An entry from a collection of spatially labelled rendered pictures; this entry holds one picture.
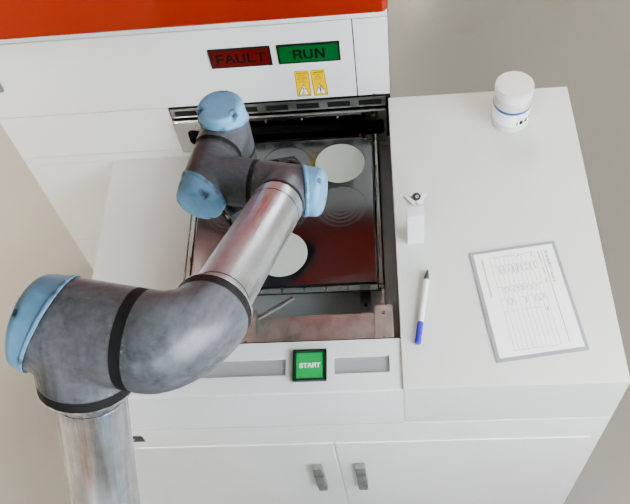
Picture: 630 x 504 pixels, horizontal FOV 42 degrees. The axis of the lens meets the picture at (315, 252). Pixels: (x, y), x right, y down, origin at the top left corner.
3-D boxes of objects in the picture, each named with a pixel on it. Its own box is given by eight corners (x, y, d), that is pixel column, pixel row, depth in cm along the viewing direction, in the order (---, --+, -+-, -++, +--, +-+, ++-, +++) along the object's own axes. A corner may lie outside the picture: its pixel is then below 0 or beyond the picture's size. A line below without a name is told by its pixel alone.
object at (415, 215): (403, 217, 146) (402, 171, 135) (424, 216, 146) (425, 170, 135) (404, 245, 143) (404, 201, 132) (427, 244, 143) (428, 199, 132)
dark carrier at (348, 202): (206, 148, 169) (205, 146, 169) (371, 138, 166) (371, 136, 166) (190, 291, 151) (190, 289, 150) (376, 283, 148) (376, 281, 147)
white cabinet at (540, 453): (195, 330, 249) (112, 162, 180) (515, 318, 240) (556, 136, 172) (173, 548, 214) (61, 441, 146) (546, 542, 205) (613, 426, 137)
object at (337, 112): (183, 147, 177) (173, 117, 169) (387, 135, 173) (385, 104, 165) (183, 153, 176) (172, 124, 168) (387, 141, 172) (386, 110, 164)
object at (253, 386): (103, 382, 151) (76, 349, 139) (401, 372, 146) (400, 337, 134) (95, 430, 146) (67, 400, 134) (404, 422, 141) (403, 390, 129)
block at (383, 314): (374, 312, 146) (373, 304, 144) (393, 312, 146) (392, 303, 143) (375, 353, 142) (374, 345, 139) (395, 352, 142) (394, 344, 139)
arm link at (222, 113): (186, 123, 123) (202, 82, 127) (201, 168, 132) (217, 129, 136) (235, 129, 121) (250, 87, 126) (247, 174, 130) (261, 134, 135)
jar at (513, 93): (489, 106, 158) (493, 71, 150) (526, 104, 158) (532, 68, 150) (493, 134, 155) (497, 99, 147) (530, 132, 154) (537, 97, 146)
